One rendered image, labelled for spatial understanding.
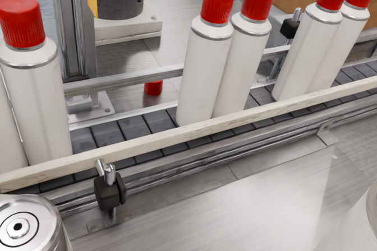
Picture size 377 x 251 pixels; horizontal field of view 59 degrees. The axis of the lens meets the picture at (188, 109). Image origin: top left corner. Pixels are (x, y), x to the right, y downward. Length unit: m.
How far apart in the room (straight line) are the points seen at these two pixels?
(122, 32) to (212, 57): 0.37
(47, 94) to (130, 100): 0.27
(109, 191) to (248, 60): 0.23
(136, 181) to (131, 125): 0.08
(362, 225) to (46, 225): 0.18
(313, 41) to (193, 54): 0.19
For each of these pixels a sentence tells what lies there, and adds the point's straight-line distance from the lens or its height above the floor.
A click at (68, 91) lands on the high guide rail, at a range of 0.42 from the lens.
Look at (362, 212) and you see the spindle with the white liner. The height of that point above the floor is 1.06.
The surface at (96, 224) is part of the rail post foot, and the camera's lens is 0.44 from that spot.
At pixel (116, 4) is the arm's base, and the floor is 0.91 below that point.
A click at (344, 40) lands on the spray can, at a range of 0.55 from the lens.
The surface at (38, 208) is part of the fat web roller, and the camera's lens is 0.19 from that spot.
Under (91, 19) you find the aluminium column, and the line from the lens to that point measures 0.48.
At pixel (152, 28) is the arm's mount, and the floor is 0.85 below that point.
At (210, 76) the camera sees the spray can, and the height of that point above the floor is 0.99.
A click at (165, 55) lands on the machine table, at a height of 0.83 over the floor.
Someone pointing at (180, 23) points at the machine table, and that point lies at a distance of 0.84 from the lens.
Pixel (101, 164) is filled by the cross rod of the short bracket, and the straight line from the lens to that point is 0.40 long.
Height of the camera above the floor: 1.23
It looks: 42 degrees down
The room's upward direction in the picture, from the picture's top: 11 degrees clockwise
